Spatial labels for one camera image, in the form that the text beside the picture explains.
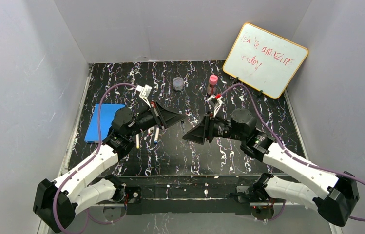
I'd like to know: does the blue capped white marker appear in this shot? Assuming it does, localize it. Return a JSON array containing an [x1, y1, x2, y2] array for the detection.
[[154, 127, 160, 145]]

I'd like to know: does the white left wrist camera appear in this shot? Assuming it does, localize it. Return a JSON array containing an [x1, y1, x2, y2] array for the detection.
[[136, 85, 152, 107]]

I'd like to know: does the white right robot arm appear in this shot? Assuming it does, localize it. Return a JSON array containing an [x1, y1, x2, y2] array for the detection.
[[183, 108, 359, 227]]

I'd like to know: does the clear round plastic container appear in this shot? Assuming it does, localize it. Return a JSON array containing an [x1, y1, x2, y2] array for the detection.
[[172, 77, 184, 92]]

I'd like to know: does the yellow framed whiteboard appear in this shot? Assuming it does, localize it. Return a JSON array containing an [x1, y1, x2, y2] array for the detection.
[[223, 23, 309, 99]]

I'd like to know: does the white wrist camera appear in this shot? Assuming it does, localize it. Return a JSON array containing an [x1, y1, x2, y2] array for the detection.
[[136, 85, 152, 107], [207, 94, 223, 117]]

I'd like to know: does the blue foam pad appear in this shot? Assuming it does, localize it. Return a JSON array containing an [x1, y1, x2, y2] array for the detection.
[[84, 103, 125, 143]]

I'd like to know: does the pink capped bottle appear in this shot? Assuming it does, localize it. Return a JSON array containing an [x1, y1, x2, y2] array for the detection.
[[207, 75, 218, 96]]

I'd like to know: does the yellow capped pen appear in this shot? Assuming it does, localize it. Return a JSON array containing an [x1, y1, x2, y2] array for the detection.
[[135, 134, 140, 149]]

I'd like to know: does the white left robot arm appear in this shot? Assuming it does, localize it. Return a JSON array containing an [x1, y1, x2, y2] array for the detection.
[[33, 101, 187, 233]]

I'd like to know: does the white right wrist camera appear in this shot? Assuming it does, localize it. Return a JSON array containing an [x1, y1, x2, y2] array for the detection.
[[207, 94, 223, 117]]

